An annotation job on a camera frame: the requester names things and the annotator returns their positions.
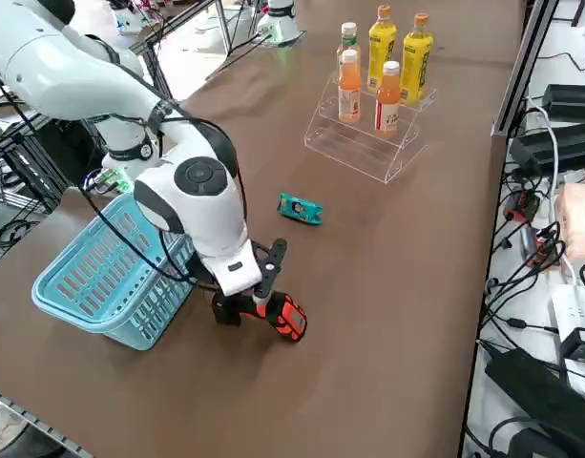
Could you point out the white power strip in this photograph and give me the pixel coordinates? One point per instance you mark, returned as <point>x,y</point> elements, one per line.
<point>576,310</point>

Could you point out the large black power adapter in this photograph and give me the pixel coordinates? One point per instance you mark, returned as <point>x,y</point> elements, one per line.
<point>535,381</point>

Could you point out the pale yellow bottle white cap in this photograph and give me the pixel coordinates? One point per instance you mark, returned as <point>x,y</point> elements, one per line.
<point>348,40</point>

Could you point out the red black plug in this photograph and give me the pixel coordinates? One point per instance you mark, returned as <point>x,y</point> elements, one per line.
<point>523,207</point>

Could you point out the orange drink bottle white cap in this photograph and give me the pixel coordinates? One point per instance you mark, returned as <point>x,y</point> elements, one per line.
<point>387,110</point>

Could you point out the reddish drink bottle white cap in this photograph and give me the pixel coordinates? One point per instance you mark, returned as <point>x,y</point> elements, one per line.
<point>349,95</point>

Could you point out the teal potato chips packet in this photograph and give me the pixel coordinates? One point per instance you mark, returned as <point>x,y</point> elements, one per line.
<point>301,210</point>

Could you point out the peach patterned tissue box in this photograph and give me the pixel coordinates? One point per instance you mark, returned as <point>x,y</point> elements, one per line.
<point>578,224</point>

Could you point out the clear acrylic stepped shelf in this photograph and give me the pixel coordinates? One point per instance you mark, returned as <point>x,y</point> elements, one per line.
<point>359,148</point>

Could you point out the aluminium frame post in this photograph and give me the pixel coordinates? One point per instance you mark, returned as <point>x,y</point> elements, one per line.
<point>526,62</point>

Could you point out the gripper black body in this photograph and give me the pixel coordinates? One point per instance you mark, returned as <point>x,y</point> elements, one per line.
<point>261,252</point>

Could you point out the aluminium arm base plate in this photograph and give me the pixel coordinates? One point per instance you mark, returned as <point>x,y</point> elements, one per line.
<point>299,35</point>

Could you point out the long black power box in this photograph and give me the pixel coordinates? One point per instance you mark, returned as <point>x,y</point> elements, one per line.
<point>554,145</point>

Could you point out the black rectangular power box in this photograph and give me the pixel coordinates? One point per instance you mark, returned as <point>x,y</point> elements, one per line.
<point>571,97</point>

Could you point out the black metal frame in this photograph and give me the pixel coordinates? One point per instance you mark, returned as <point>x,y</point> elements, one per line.
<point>48,157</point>

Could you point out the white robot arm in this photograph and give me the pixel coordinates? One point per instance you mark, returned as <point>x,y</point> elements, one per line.
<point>82,76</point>
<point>280,24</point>

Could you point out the yellow drink bottle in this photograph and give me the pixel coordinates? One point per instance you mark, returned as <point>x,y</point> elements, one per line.
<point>382,43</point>
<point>416,57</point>

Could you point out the light blue plastic basket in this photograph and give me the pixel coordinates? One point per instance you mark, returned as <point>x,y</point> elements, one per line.
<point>68,315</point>

